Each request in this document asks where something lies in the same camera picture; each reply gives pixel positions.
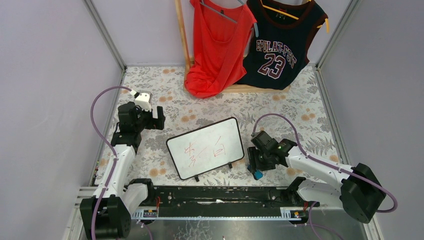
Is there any blue whiteboard eraser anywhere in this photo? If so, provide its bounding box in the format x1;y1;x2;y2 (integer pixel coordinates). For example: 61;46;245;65
252;170;263;181

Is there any white board with black frame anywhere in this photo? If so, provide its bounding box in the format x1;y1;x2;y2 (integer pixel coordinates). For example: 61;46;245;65
166;117;245;181

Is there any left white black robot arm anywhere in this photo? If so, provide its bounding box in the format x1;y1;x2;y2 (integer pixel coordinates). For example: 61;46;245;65
79;102;166;240

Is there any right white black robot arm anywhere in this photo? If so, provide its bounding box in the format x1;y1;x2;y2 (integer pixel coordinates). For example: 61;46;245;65
248;131;387;224

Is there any floral tablecloth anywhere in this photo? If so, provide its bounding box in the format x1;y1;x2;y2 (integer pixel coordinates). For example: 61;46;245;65
95;66;341;187

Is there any wooden clothes rack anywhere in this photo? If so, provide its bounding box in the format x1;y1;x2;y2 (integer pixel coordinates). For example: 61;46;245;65
174;0;291;93

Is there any red tank top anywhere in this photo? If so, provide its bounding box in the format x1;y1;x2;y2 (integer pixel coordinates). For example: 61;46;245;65
185;0;257;99

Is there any dark basketball jersey number 23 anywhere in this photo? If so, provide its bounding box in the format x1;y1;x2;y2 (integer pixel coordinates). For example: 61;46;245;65
237;0;328;90

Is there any grey clothes hanger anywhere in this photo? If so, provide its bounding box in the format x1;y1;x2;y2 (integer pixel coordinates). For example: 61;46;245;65
200;0;259;37

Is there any yellow clothes hanger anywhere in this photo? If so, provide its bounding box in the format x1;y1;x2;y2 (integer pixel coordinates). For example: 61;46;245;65
260;0;330;34

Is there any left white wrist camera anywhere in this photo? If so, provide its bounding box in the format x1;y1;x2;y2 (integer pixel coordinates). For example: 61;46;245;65
134;91;152;112

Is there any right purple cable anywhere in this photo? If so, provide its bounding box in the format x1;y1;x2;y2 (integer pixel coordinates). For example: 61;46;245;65
251;113;398;214

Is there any purple cable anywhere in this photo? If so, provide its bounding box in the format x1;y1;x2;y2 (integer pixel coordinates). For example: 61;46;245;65
251;113;398;214
90;86;137;240

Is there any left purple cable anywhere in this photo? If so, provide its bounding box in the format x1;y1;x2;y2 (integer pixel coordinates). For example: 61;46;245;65
90;86;137;240

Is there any white slotted cable duct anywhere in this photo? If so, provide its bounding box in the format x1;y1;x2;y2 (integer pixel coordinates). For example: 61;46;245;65
131;207;303;222

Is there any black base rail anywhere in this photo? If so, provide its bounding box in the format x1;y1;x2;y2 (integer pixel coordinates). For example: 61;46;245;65
140;186;312;220

